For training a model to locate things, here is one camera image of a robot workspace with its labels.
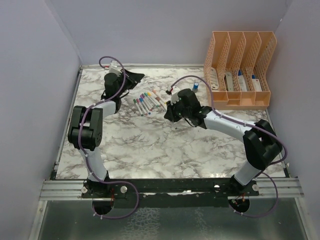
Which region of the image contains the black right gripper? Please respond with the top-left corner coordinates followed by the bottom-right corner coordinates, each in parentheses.
top-left (165, 96), bottom-right (192, 123)

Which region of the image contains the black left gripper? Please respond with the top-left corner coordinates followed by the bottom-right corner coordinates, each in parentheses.
top-left (116, 68), bottom-right (145, 97)

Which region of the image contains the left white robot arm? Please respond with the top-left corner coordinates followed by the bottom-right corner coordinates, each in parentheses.
top-left (67, 70), bottom-right (145, 198)

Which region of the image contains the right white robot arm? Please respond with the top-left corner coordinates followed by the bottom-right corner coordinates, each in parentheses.
top-left (164, 88), bottom-right (283, 196)

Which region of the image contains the purple capped marker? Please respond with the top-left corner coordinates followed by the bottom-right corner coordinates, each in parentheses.
top-left (140, 94), bottom-right (153, 111)

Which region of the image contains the blue capped marker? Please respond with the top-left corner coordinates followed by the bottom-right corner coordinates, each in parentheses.
top-left (139, 97), bottom-right (151, 115)

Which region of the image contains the teal capped marker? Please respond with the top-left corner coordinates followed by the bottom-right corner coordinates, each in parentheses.
top-left (144, 92), bottom-right (160, 109)

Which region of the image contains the white printed card package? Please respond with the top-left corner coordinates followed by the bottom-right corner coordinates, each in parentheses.
top-left (209, 67), bottom-right (220, 91)

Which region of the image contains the peach capped marker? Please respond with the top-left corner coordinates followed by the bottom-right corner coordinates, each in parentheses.
top-left (152, 89), bottom-right (166, 104)

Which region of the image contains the white blue box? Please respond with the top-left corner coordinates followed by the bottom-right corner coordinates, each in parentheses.
top-left (238, 70), bottom-right (248, 92)

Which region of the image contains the peach plastic desk organizer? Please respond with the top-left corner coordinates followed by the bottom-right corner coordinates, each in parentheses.
top-left (203, 31), bottom-right (277, 110)

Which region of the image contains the white red box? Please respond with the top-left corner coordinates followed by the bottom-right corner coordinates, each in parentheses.
top-left (251, 74), bottom-right (262, 92)

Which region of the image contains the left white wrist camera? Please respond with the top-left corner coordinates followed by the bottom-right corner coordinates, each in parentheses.
top-left (108, 60), bottom-right (123, 76)

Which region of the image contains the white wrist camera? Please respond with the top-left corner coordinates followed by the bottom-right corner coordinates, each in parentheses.
top-left (170, 86), bottom-right (181, 105)
top-left (108, 60), bottom-right (123, 76)

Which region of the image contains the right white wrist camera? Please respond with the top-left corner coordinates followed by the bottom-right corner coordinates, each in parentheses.
top-left (170, 86), bottom-right (181, 105)

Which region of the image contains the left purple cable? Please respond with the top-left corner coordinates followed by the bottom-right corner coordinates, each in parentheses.
top-left (77, 55), bottom-right (140, 221)

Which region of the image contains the purple cable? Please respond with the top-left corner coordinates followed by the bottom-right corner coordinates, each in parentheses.
top-left (77, 55), bottom-right (140, 221)
top-left (166, 76), bottom-right (290, 218)

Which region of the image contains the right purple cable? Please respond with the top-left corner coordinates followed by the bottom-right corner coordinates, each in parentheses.
top-left (166, 76), bottom-right (290, 218)

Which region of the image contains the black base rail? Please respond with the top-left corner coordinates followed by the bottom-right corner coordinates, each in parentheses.
top-left (81, 178), bottom-right (259, 209)

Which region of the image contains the aluminium frame rail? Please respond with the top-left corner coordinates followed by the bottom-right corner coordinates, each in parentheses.
top-left (39, 177), bottom-right (304, 201)

